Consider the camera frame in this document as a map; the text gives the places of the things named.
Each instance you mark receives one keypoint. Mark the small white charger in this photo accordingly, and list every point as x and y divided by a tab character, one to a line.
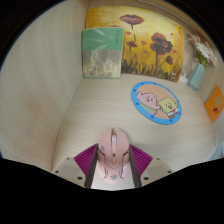
183	78

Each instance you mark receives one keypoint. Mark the teal faceted vase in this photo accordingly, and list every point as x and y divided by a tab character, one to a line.
196	77

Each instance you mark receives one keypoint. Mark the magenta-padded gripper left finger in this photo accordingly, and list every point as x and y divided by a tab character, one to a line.
85	163

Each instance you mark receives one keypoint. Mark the round blue-rimmed cartoon mouse pad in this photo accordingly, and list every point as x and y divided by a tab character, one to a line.
151	96

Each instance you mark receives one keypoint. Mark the green and beige book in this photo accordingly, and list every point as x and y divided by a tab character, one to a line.
101	50

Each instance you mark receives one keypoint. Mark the pink computer mouse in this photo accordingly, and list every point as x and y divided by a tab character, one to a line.
113	156

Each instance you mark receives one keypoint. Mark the yellow poppy flower painting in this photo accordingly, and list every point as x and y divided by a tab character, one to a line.
150	26

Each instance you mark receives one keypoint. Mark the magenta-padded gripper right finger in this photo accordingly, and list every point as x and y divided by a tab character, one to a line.
141	163

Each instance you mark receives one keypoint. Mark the orange card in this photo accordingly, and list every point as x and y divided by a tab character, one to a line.
215	105

